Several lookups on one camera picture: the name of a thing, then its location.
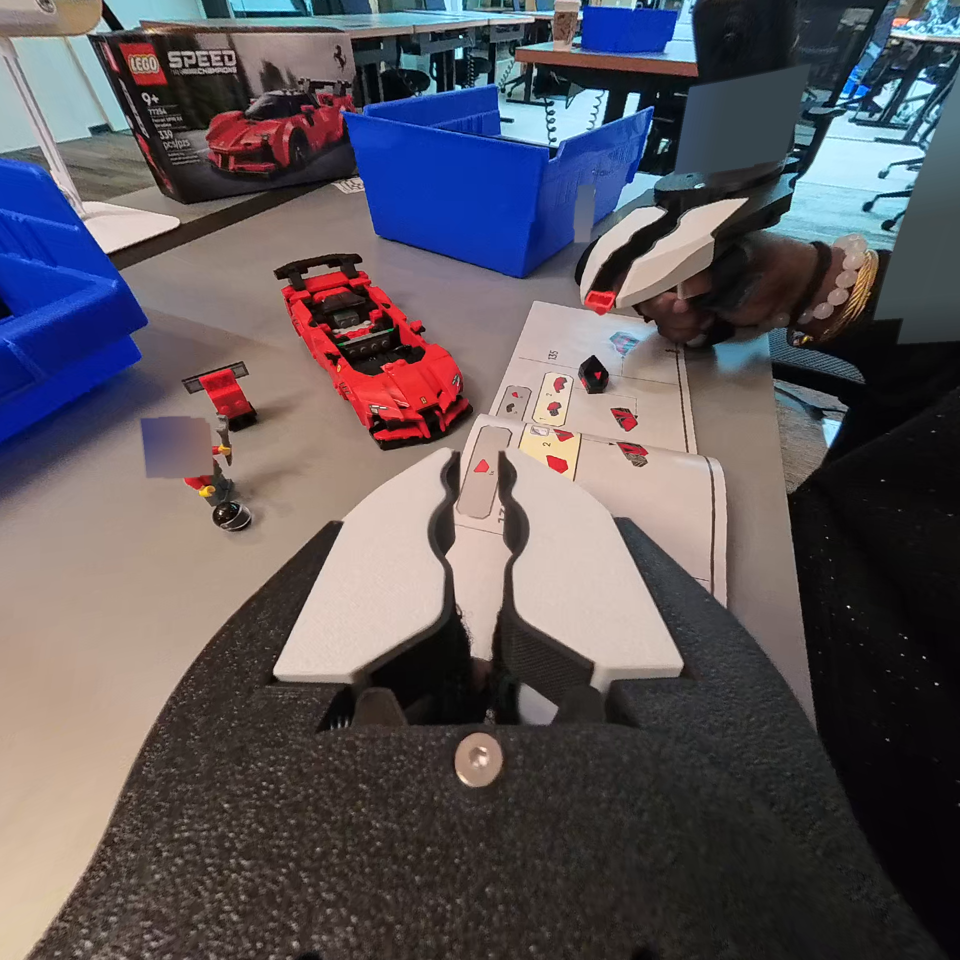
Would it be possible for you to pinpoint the wood edged office table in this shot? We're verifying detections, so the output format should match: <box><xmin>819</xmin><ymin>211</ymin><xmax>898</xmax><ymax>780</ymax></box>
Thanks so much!
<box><xmin>514</xmin><ymin>36</ymin><xmax>703</xmax><ymax>155</ymax></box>

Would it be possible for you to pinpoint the black rolling office chair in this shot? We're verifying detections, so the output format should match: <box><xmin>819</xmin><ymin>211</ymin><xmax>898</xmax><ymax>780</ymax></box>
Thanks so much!
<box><xmin>861</xmin><ymin>133</ymin><xmax>928</xmax><ymax>234</ymax></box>

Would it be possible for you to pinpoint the red lego sports car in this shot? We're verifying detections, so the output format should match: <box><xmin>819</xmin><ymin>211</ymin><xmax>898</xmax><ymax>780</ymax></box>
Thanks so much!
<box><xmin>273</xmin><ymin>252</ymin><xmax>474</xmax><ymax>452</ymax></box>

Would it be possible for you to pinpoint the lego instruction booklet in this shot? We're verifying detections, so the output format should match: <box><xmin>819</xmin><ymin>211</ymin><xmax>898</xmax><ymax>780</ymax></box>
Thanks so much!
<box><xmin>456</xmin><ymin>300</ymin><xmax>730</xmax><ymax>610</ymax></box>

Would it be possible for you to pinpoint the person's right hand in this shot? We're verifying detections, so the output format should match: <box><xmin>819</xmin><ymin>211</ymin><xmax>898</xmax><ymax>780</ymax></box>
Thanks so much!
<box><xmin>651</xmin><ymin>231</ymin><xmax>820</xmax><ymax>348</ymax></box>

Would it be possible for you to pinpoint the small blue storage bin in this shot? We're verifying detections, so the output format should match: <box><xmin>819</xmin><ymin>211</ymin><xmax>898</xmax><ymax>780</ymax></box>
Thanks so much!
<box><xmin>580</xmin><ymin>5</ymin><xmax>681</xmax><ymax>54</ymax></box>

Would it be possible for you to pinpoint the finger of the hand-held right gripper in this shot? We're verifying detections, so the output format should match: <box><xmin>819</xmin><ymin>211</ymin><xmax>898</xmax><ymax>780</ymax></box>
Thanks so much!
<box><xmin>576</xmin><ymin>202</ymin><xmax>680</xmax><ymax>301</ymax></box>
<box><xmin>609</xmin><ymin>196</ymin><xmax>751</xmax><ymax>312</ymax></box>

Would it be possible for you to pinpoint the black speckled sweater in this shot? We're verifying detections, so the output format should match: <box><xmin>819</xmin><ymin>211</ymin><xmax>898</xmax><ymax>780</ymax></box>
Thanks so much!
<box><xmin>772</xmin><ymin>322</ymin><xmax>960</xmax><ymax>960</ymax></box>

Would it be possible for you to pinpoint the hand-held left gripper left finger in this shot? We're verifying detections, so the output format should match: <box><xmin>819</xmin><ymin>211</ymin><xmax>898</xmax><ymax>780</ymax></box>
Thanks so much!
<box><xmin>273</xmin><ymin>447</ymin><xmax>461</xmax><ymax>686</ymax></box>

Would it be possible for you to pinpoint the white bead bracelet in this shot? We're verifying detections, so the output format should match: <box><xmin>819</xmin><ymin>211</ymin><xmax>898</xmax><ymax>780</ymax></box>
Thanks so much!
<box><xmin>796</xmin><ymin>233</ymin><xmax>870</xmax><ymax>326</ymax></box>

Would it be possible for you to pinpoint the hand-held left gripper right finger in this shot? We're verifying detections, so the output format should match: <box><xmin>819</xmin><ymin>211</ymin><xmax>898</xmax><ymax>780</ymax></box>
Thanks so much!
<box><xmin>495</xmin><ymin>448</ymin><xmax>685</xmax><ymax>726</ymax></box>

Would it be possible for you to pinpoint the red lego spoiler assembly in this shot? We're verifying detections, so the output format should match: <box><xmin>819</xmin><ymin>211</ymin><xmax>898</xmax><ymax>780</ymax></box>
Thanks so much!
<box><xmin>181</xmin><ymin>360</ymin><xmax>259</xmax><ymax>433</ymax></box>

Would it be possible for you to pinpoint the black lego set box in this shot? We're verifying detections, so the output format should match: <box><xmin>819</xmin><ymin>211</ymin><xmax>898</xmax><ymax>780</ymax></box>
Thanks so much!
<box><xmin>87</xmin><ymin>24</ymin><xmax>363</xmax><ymax>204</ymax></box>

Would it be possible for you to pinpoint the tall black office chair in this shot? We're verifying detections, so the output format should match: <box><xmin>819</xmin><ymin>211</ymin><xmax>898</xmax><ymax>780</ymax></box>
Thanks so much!
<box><xmin>691</xmin><ymin>0</ymin><xmax>890</xmax><ymax>151</ymax></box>

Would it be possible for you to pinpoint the blue plastic bin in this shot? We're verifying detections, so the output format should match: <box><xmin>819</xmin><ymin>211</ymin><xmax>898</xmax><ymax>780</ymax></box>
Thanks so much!
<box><xmin>0</xmin><ymin>156</ymin><xmax>150</xmax><ymax>445</ymax></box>
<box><xmin>342</xmin><ymin>84</ymin><xmax>656</xmax><ymax>279</ymax></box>

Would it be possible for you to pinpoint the white lamp stand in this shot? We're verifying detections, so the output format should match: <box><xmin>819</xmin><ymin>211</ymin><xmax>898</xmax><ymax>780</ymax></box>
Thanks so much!
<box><xmin>0</xmin><ymin>0</ymin><xmax>182</xmax><ymax>255</ymax></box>

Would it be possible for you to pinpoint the black hair tie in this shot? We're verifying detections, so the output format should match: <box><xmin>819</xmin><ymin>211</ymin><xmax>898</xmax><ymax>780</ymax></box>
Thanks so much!
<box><xmin>801</xmin><ymin>240</ymin><xmax>834</xmax><ymax>316</ymax></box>

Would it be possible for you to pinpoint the lego driver minifigure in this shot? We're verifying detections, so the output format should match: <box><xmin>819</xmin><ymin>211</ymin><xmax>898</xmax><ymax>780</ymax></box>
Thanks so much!
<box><xmin>183</xmin><ymin>414</ymin><xmax>236</xmax><ymax>508</ymax></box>

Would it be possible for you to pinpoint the person's right forearm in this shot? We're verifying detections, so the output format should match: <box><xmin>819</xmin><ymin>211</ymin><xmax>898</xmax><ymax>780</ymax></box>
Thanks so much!
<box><xmin>806</xmin><ymin>240</ymin><xmax>901</xmax><ymax>354</ymax></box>

